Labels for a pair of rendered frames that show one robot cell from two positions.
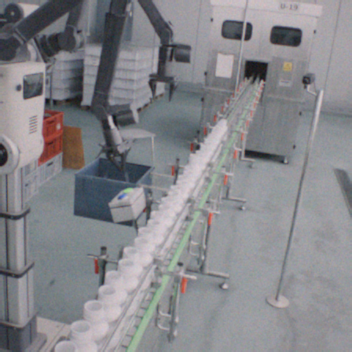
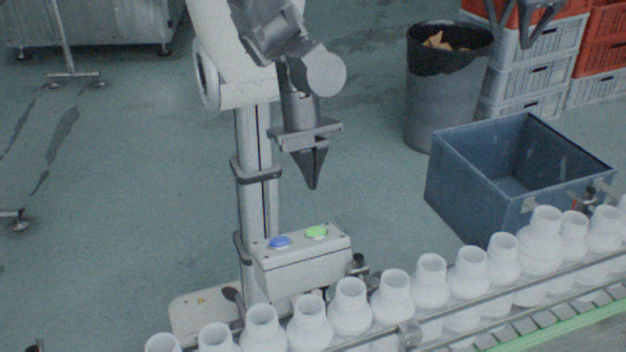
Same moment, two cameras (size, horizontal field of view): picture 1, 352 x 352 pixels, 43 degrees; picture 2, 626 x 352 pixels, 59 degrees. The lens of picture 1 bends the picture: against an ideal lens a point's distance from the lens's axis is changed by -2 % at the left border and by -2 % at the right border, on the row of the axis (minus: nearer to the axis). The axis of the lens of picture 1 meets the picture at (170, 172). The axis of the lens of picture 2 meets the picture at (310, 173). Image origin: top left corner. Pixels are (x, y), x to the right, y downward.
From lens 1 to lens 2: 117 cm
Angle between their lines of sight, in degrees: 53
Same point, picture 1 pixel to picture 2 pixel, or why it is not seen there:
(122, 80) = not seen: outside the picture
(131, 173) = (572, 164)
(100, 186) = (459, 172)
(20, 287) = (248, 278)
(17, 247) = (246, 223)
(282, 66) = not seen: outside the picture
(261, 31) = not seen: outside the picture
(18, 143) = (219, 66)
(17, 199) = (246, 153)
